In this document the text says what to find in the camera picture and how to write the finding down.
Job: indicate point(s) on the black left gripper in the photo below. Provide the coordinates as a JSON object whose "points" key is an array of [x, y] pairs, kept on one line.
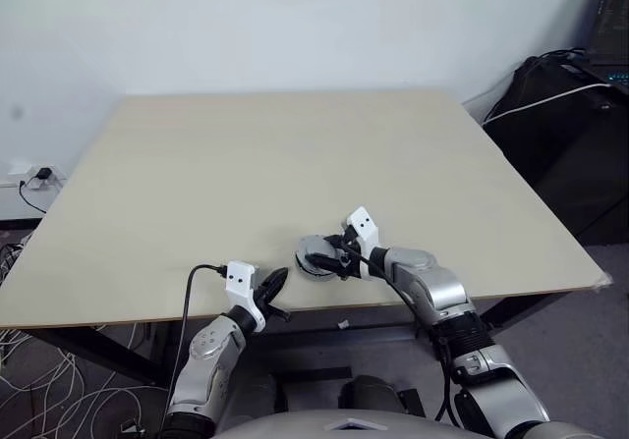
{"points": [[263, 302]]}

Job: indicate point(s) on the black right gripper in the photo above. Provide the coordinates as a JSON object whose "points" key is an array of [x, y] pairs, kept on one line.
{"points": [[353, 257]]}

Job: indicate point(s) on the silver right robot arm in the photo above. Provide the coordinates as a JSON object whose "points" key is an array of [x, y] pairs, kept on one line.
{"points": [[442, 287]]}

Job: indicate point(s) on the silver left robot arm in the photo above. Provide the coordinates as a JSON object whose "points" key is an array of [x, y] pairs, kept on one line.
{"points": [[206, 360]]}

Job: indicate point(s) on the small white scrap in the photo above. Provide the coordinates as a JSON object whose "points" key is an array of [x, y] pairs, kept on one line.
{"points": [[344, 324]]}

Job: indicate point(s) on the grey robot torso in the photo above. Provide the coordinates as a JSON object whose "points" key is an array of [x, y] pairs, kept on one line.
{"points": [[295, 424]]}

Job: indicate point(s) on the dark grey rounded shape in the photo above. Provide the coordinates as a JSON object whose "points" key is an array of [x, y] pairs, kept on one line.
{"points": [[373, 392]]}

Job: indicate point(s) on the large black case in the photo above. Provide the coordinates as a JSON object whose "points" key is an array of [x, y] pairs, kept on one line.
{"points": [[555, 154]]}

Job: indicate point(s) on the white power strip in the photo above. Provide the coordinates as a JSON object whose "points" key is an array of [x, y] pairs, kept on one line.
{"points": [[55, 178]]}

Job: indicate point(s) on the black power adapter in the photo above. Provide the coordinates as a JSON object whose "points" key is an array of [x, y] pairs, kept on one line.
{"points": [[44, 173]]}

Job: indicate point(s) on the clear tape piece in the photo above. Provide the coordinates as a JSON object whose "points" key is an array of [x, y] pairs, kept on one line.
{"points": [[603, 281]]}

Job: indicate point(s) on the computer monitor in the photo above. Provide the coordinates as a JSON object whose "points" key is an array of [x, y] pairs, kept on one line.
{"points": [[611, 16]]}

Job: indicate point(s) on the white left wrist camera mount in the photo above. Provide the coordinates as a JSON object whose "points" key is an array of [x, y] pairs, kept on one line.
{"points": [[241, 277]]}

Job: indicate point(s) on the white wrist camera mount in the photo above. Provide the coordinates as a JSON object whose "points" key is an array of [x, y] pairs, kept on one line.
{"points": [[241, 277], [363, 225]]}

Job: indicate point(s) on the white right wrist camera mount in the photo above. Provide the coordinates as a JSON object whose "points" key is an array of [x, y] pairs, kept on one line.
{"points": [[363, 225]]}

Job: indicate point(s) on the black metal table frame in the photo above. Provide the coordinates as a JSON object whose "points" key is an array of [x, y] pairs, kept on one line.
{"points": [[98, 355]]}

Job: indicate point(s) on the small black floor bracket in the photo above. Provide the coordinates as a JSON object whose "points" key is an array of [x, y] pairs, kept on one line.
{"points": [[131, 427]]}

